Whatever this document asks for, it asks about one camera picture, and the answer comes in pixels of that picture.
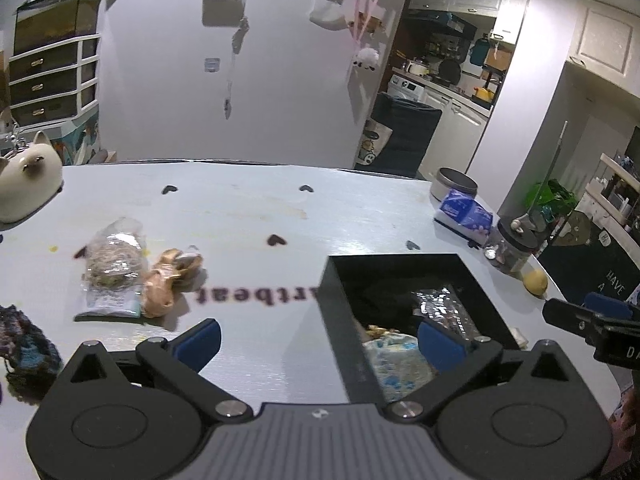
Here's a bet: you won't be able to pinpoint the thin grey pole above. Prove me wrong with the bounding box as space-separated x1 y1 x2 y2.
530 121 569 221

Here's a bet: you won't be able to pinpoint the white washing machine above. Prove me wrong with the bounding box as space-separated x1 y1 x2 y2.
389 74 426 101

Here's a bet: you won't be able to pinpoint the black printed floor mat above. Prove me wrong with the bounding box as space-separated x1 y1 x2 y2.
537 210 640 306

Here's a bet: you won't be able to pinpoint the white hanging bag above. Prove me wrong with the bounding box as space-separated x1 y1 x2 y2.
308 0 348 30

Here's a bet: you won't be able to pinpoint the white ceramic cat figure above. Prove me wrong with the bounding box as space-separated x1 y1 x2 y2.
0 131 64 223

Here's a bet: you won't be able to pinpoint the black frying pan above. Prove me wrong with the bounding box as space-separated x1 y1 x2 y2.
438 59 463 86

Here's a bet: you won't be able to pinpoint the glass fish tank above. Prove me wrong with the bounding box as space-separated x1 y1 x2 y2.
13 0 103 56

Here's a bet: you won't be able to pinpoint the brown cardboard box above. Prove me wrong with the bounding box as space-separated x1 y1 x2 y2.
484 46 515 73

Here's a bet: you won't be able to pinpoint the teal hanging bag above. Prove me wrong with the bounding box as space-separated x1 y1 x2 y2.
469 35 490 66

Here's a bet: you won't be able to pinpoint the dark crochet pouch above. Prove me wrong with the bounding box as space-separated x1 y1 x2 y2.
0 304 63 401

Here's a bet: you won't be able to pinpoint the round metal tin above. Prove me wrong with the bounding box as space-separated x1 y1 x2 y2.
431 167 479 203

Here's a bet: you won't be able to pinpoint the green plant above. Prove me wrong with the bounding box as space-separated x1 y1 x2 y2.
525 179 578 228

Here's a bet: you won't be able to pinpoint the yellow lemon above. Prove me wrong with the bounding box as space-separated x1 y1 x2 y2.
522 268 549 296

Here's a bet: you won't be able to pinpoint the white and blue snack packet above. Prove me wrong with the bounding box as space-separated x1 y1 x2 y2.
362 335 436 403

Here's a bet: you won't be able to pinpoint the white shelf unit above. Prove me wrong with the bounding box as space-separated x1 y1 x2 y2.
585 152 640 231

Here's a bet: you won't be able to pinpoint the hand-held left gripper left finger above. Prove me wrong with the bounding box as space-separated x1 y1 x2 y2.
50 318 254 424

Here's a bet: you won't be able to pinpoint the white tall cupboard door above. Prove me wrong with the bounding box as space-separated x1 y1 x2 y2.
567 0 637 81

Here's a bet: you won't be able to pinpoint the white sheep plush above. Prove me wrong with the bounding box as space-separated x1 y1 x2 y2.
352 47 380 69

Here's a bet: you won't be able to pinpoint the black fabric bin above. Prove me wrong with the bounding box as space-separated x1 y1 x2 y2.
371 91 443 178

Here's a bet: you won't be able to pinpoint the blue tissue pack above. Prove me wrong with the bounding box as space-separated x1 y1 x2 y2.
434 189 495 241

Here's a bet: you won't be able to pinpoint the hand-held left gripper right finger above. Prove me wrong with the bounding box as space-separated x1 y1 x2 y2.
384 321 582 424

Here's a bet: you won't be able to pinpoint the printed tote bag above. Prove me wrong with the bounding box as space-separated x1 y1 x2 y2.
356 121 394 168

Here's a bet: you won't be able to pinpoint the hanging white cable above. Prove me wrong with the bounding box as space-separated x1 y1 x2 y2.
222 16 250 121

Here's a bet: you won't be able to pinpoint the white kitchen wall cabinets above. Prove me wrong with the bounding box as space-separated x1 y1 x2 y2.
409 0 531 45

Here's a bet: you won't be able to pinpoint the black box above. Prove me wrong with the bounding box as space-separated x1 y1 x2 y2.
318 254 521 403

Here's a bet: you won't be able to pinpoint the black range hood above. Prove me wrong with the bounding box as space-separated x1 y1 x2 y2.
402 10 478 36

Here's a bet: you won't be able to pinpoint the white kitchen base cabinets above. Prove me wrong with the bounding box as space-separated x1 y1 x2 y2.
422 82 493 181

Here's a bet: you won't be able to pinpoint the shiny dark foil packet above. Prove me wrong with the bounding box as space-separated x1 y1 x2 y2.
411 285 483 346

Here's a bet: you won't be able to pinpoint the white plastic drawer unit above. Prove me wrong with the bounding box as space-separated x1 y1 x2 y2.
7 34 101 126

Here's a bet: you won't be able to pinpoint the colourful printed storage box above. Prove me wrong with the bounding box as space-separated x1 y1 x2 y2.
52 117 103 166

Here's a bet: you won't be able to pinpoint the glass jar with black lid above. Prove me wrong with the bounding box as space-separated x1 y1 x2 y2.
484 216 543 277

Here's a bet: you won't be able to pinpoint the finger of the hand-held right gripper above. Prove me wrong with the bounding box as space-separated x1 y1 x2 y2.
542 299 603 345
582 293 634 320

